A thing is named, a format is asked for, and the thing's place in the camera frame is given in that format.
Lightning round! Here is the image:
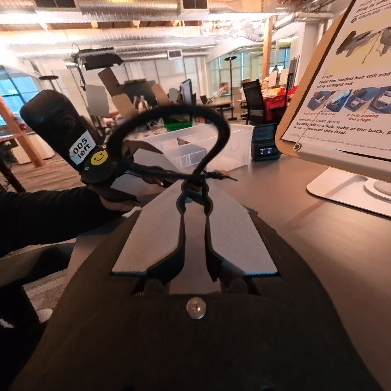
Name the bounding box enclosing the red storage bin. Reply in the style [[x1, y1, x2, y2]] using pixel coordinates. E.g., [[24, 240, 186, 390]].
[[263, 86, 298, 123]]

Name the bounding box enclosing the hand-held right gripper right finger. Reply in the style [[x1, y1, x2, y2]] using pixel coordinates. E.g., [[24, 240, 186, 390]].
[[202, 183, 278, 282]]

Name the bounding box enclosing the instruction sheet on wooden stand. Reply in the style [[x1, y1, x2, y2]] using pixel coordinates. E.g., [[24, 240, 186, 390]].
[[275, 0, 391, 218]]

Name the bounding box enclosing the printed instruction sheet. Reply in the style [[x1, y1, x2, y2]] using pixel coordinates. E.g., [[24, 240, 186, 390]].
[[281, 0, 391, 161]]

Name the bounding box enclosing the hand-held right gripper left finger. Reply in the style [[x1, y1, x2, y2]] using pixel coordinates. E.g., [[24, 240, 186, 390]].
[[111, 180, 188, 286]]

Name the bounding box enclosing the person's left forearm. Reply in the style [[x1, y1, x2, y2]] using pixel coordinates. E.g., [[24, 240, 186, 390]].
[[0, 186, 123, 258]]

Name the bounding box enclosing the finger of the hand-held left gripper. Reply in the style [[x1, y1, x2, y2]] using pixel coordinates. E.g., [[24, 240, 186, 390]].
[[132, 149, 181, 175], [111, 173, 180, 208]]

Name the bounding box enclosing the black mesh office chair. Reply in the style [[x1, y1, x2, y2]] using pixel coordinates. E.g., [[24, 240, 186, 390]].
[[241, 79, 267, 126]]

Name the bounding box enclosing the dark computer monitor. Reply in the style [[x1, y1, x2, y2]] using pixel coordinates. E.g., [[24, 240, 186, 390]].
[[180, 79, 197, 106]]

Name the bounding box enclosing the black cable orange plug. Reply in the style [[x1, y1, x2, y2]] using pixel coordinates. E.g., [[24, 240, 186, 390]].
[[105, 104, 238, 196]]

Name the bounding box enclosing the black overhead light panel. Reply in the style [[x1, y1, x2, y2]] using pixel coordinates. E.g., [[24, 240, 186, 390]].
[[72, 47, 124, 71]]

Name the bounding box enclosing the white cabinet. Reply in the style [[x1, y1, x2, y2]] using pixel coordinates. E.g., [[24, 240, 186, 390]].
[[12, 137, 56, 166]]

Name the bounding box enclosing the wooden support post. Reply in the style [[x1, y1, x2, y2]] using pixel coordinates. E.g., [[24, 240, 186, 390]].
[[0, 95, 45, 167]]

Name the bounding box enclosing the black floor lamp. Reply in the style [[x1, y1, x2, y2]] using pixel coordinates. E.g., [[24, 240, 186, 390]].
[[39, 75, 59, 93], [224, 56, 241, 121]]

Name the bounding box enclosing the green crate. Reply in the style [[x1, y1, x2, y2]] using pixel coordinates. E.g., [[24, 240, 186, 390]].
[[163, 118, 193, 132]]

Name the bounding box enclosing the brown cardboard panel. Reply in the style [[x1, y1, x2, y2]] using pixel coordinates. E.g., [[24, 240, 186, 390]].
[[98, 67, 120, 96]]

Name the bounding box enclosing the pale wooden post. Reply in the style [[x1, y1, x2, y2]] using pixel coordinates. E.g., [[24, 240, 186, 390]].
[[262, 15, 274, 83]]

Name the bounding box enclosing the black screen device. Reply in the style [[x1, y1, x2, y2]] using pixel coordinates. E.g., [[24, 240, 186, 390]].
[[251, 123, 281, 162]]

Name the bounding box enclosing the silver ceiling duct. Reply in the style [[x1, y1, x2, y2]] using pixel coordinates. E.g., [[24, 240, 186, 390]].
[[75, 0, 184, 14]]

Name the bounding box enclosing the clear plastic box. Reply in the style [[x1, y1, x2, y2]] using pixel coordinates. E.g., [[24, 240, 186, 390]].
[[128, 122, 255, 175]]

